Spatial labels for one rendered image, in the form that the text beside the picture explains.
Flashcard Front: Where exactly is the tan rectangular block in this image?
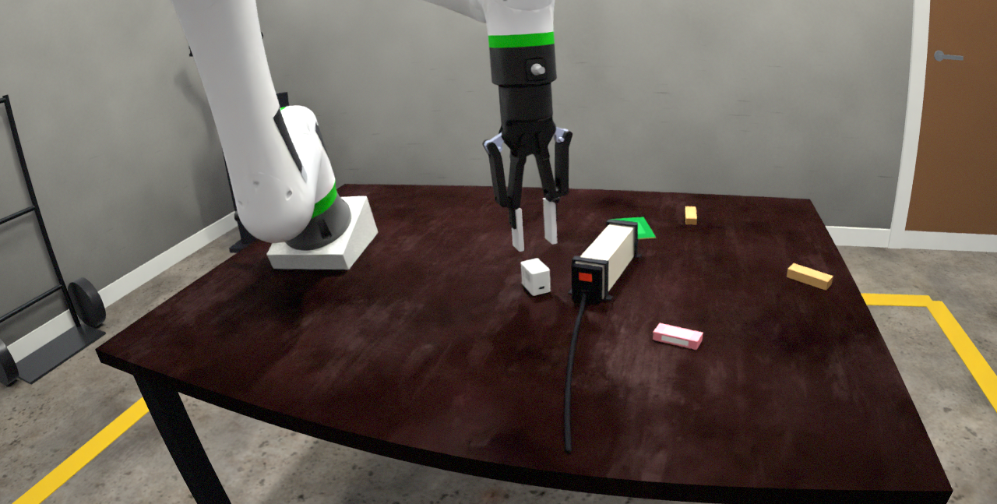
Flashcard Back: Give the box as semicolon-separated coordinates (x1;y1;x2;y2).
787;264;833;290

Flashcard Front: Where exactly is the white charger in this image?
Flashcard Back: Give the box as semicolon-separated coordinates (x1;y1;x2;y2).
521;259;551;296

